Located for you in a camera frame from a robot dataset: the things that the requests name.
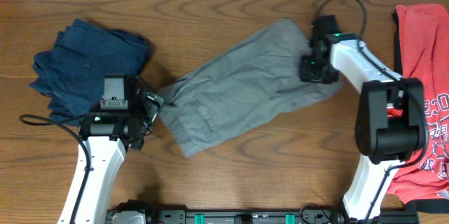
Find grey shorts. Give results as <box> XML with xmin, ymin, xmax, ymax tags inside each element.
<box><xmin>159</xmin><ymin>18</ymin><xmax>343</xmax><ymax>157</ymax></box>

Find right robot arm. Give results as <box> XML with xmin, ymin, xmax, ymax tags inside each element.
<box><xmin>300</xmin><ymin>32</ymin><xmax>427</xmax><ymax>223</ymax></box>

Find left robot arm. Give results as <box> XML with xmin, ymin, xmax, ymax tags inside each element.
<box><xmin>58</xmin><ymin>74</ymin><xmax>164</xmax><ymax>223</ymax></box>

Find folded navy blue shorts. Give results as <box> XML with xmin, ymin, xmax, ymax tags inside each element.
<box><xmin>29</xmin><ymin>19</ymin><xmax>151</xmax><ymax>126</ymax></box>

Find black garment under red shirt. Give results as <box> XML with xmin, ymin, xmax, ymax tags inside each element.
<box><xmin>392</xmin><ymin>13</ymin><xmax>403</xmax><ymax>74</ymax></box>

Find red printed t-shirt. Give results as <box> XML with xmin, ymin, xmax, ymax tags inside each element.
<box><xmin>387</xmin><ymin>4</ymin><xmax>448</xmax><ymax>204</ymax></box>

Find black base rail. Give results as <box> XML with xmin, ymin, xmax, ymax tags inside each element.
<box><xmin>105</xmin><ymin>199</ymin><xmax>420</xmax><ymax>224</ymax></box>

